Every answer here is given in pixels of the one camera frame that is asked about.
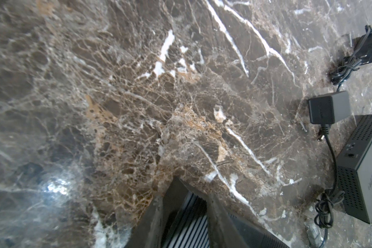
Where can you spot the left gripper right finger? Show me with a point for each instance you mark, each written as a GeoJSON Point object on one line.
{"type": "Point", "coordinates": [227, 230]}

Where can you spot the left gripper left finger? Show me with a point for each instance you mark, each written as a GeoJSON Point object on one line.
{"type": "Point", "coordinates": [162, 216]}

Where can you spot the square dark grey switch box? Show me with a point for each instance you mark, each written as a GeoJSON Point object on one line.
{"type": "Point", "coordinates": [354, 165]}

